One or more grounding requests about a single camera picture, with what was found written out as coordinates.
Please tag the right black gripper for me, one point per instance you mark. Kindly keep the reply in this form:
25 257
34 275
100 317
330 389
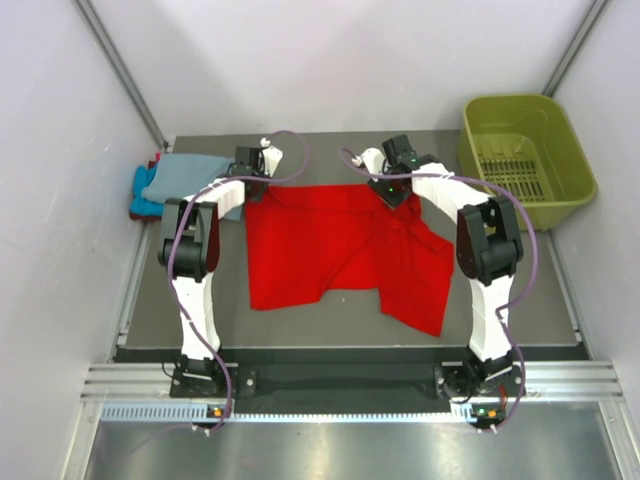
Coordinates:
392 202

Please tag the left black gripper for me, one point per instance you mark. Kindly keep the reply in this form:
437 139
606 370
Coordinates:
259 195

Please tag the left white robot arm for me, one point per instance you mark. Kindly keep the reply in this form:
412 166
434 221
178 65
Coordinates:
190 252

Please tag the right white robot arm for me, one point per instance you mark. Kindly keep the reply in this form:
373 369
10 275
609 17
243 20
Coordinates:
488 248

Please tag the grey-blue folded t shirt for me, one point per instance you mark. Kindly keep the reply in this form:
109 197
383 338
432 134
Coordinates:
174 175

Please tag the bright blue folded t shirt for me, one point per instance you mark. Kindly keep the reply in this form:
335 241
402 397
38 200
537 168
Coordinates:
142 195

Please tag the green plastic basket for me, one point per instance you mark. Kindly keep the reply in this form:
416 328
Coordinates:
526 144

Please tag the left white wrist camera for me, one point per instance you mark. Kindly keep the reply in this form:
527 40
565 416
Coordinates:
271 156

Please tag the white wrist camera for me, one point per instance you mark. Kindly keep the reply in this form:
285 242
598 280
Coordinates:
271 156
371 160

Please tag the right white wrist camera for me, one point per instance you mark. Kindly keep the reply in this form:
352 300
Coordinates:
371 160

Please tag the white slotted cable duct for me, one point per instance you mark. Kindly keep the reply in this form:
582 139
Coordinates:
208 414

